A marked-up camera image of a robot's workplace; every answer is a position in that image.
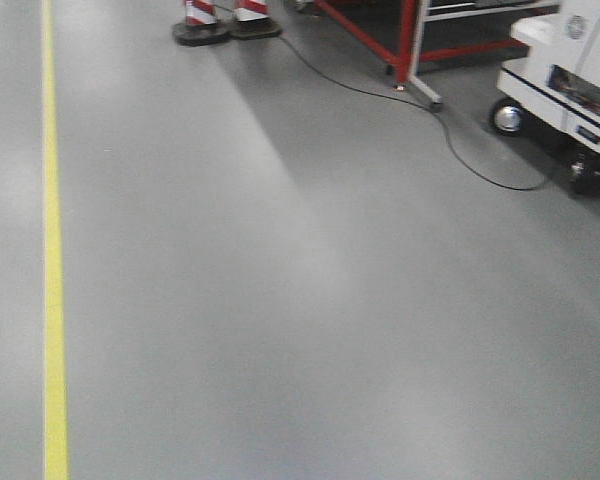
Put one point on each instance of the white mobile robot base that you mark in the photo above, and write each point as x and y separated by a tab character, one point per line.
557	82

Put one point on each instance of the red white traffic cone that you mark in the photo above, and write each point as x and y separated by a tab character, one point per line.
252	21

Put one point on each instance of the red conveyor support frame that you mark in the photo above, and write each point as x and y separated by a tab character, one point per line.
413	18

